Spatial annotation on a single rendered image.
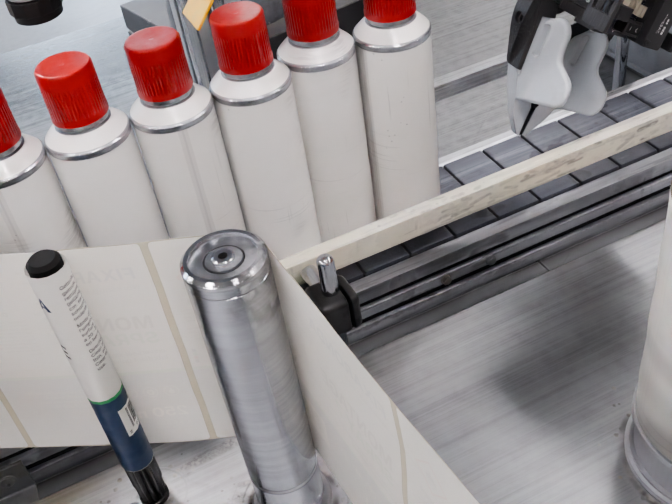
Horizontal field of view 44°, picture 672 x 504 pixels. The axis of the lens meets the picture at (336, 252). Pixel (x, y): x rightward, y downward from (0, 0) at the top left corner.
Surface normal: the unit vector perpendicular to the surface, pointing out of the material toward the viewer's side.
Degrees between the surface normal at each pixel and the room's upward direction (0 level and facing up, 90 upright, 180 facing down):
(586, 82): 57
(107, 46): 0
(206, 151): 90
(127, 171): 90
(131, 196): 90
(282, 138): 90
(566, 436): 0
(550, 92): 63
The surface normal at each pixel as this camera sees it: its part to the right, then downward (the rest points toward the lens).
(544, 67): -0.86, -0.01
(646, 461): -0.94, 0.29
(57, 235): 0.78, 0.33
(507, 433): -0.13, -0.75
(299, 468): 0.59, 0.47
